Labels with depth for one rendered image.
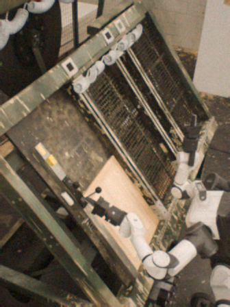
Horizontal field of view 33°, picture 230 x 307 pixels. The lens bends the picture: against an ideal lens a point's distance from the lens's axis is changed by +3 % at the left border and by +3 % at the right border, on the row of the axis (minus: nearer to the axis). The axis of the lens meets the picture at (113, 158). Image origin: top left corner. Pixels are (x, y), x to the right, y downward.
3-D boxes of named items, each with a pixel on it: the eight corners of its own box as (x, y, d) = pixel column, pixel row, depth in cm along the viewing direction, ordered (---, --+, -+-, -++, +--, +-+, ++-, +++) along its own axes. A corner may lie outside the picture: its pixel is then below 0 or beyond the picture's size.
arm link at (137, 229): (118, 224, 196) (129, 245, 187) (125, 212, 191) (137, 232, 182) (128, 224, 200) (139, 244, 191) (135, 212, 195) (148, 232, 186)
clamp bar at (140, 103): (177, 176, 295) (205, 168, 280) (90, 40, 260) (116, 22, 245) (181, 168, 302) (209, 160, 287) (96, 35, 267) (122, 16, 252)
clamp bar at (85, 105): (156, 223, 256) (187, 216, 242) (49, 72, 221) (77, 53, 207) (160, 212, 264) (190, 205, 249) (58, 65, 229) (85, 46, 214)
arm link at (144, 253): (129, 249, 190) (148, 284, 177) (132, 236, 183) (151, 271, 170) (148, 243, 193) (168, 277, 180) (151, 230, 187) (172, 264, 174)
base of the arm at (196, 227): (204, 251, 202) (222, 243, 196) (196, 263, 191) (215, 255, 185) (187, 226, 203) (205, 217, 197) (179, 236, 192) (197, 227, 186)
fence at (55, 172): (131, 280, 222) (136, 279, 220) (30, 149, 195) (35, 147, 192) (133, 273, 226) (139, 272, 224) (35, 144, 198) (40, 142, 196)
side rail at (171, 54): (198, 123, 362) (209, 118, 355) (137, 17, 330) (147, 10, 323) (200, 119, 368) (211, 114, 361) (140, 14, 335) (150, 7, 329)
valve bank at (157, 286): (165, 325, 234) (170, 303, 220) (143, 316, 239) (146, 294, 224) (187, 262, 271) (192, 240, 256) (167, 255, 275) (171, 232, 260)
